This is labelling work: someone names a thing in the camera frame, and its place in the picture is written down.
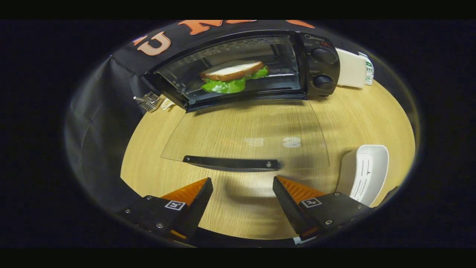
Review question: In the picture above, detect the small metal wire clip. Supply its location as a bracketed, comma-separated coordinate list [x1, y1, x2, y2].
[133, 92, 162, 113]

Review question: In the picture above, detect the white plastic tray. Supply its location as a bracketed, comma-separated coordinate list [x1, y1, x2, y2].
[337, 144, 389, 207]

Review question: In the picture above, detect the black toaster oven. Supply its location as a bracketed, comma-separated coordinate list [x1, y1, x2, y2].
[143, 30, 341, 172]

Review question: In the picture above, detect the black backdrop cloth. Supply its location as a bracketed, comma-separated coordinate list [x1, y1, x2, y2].
[64, 20, 419, 214]

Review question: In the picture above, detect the white green-label drink bottle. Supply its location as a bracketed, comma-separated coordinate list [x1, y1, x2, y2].
[358, 52, 374, 86]

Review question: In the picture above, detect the white pop-up toaster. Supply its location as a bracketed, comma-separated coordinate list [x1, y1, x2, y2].
[335, 48, 367, 89]

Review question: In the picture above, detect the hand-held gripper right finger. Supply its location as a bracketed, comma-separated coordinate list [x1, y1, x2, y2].
[273, 176, 372, 240]

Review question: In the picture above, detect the toast and lettuce sandwich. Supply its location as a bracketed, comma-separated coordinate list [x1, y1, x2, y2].
[200, 60, 269, 94]

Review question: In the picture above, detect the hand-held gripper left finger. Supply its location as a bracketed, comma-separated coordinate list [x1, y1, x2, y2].
[119, 177, 214, 242]

